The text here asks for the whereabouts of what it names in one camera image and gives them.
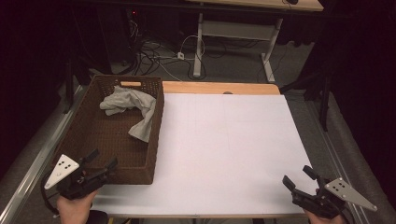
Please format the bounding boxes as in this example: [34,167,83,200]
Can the black computer case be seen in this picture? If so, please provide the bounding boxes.
[94,5,139,68]

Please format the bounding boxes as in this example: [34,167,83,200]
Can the white cable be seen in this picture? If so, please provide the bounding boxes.
[179,34,206,61]

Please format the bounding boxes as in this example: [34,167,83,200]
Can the metal floor rail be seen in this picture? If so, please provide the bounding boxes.
[0,84,89,224]
[306,99,373,224]

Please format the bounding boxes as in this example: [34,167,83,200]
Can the white table sheet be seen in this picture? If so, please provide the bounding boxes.
[92,92,319,217]

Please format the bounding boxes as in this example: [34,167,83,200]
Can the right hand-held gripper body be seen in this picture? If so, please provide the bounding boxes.
[291,176,378,219]

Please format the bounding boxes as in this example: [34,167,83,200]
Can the white-framed desk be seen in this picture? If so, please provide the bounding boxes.
[186,0,325,84]

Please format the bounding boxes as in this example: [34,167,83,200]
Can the black stand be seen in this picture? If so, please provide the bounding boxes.
[279,69,333,133]
[63,59,77,115]

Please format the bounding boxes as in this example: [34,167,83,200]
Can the person's right hand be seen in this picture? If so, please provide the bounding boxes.
[303,208,347,224]

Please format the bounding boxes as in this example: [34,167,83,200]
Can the brown woven basket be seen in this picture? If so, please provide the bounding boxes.
[51,74,165,186]

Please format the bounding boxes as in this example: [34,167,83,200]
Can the bundle of black cables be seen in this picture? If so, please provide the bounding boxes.
[129,12,208,81]

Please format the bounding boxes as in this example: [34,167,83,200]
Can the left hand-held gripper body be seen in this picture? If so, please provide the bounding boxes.
[44,153,108,201]

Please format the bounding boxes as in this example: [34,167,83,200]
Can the dark rounded object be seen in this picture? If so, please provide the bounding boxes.
[88,209,110,224]

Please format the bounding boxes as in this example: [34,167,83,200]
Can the person's left hand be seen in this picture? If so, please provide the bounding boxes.
[56,189,99,224]

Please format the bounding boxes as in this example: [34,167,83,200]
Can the grey cloth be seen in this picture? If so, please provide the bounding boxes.
[99,85,158,144]

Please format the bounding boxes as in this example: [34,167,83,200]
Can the left hand-held gripper cable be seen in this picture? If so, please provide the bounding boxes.
[39,173,61,217]

